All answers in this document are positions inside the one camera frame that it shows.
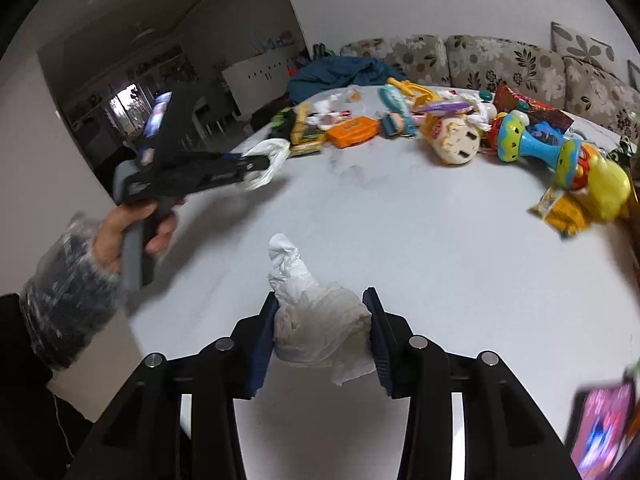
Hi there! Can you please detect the beige round face toy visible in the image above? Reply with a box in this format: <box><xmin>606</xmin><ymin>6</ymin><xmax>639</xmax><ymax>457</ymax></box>
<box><xmin>425</xmin><ymin>112</ymin><xmax>489</xmax><ymax>167</ymax></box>

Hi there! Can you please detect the black green item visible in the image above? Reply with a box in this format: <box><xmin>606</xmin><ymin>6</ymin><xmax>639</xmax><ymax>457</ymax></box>
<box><xmin>270</xmin><ymin>107</ymin><xmax>297</xmax><ymax>142</ymax></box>

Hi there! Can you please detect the yellow plastic toy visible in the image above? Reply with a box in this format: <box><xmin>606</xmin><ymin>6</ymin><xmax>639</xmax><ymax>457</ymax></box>
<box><xmin>585</xmin><ymin>154</ymin><xmax>632</xmax><ymax>222</ymax></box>

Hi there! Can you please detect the teal toy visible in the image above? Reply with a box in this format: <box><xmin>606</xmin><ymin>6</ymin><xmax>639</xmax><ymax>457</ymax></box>
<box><xmin>378</xmin><ymin>84</ymin><xmax>417</xmax><ymax>139</ymax></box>

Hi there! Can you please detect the blue yellow rattle toy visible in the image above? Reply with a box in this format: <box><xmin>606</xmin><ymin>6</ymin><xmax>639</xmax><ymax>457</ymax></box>
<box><xmin>492</xmin><ymin>111</ymin><xmax>601</xmax><ymax>192</ymax></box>

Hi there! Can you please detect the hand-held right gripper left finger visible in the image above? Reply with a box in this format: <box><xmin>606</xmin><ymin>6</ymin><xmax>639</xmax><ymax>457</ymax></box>
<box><xmin>65</xmin><ymin>291</ymin><xmax>280</xmax><ymax>480</ymax></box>

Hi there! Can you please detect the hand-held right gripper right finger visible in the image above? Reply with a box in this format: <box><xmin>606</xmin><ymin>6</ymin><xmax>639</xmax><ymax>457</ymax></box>
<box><xmin>362</xmin><ymin>287</ymin><xmax>576</xmax><ymax>480</ymax></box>

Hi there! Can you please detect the yellow toy piece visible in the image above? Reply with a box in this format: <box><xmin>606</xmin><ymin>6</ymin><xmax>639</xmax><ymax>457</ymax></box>
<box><xmin>387</xmin><ymin>77</ymin><xmax>444</xmax><ymax>109</ymax></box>

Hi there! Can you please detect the white tissue wad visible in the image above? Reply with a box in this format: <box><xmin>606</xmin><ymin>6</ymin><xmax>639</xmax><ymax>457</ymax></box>
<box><xmin>267</xmin><ymin>232</ymin><xmax>378</xmax><ymax>387</ymax></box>

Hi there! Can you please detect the person's left forearm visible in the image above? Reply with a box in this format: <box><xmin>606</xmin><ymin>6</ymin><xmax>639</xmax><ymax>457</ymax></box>
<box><xmin>19</xmin><ymin>215</ymin><xmax>126</xmax><ymax>372</ymax></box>

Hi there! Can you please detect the floral sofa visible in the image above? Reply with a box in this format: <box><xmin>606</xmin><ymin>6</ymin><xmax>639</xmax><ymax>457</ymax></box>
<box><xmin>340</xmin><ymin>21</ymin><xmax>640</xmax><ymax>147</ymax></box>

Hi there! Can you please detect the purple packet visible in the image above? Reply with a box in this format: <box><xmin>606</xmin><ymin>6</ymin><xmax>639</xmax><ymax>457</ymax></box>
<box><xmin>414</xmin><ymin>100</ymin><xmax>474</xmax><ymax>116</ymax></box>

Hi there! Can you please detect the smartphone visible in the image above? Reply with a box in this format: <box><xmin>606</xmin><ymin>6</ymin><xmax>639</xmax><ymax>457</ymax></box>
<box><xmin>565</xmin><ymin>379</ymin><xmax>640</xmax><ymax>480</ymax></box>

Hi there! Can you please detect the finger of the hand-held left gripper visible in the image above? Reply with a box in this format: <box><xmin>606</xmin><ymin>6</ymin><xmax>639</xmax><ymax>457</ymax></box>
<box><xmin>220</xmin><ymin>152</ymin><xmax>273</xmax><ymax>186</ymax></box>

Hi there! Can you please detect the blue cloth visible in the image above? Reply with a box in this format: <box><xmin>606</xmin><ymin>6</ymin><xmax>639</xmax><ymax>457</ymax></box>
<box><xmin>287</xmin><ymin>56</ymin><xmax>389</xmax><ymax>104</ymax></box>

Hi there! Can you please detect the crumpled yellow snack packet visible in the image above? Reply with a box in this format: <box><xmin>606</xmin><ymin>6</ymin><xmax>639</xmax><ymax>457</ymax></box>
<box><xmin>531</xmin><ymin>185</ymin><xmax>597</xmax><ymax>239</ymax></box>

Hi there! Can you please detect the green yellow packet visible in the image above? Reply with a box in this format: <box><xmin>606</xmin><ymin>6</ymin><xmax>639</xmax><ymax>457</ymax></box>
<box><xmin>290</xmin><ymin>102</ymin><xmax>329</xmax><ymax>157</ymax></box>

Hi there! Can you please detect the bright window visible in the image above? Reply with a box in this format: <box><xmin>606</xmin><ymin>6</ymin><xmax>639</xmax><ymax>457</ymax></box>
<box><xmin>109</xmin><ymin>85</ymin><xmax>172</xmax><ymax>139</ymax></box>

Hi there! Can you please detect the small white plastic bag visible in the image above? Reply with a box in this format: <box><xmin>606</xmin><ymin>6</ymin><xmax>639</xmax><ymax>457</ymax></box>
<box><xmin>241</xmin><ymin>138</ymin><xmax>292</xmax><ymax>192</ymax></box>

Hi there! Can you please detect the person's left hand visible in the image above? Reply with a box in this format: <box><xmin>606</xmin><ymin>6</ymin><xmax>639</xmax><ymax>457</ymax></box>
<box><xmin>92</xmin><ymin>199</ymin><xmax>179</xmax><ymax>276</ymax></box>

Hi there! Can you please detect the orange plastic box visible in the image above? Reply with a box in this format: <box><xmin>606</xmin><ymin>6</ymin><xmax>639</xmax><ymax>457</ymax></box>
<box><xmin>327</xmin><ymin>116</ymin><xmax>377</xmax><ymax>150</ymax></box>

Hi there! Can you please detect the dark red snack packet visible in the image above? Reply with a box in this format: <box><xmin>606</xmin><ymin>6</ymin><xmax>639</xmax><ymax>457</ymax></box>
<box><xmin>492</xmin><ymin>85</ymin><xmax>574</xmax><ymax>134</ymax></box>

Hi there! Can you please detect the white cabinet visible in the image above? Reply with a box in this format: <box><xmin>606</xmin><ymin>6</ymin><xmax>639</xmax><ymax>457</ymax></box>
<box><xmin>221</xmin><ymin>51</ymin><xmax>307</xmax><ymax>122</ymax></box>

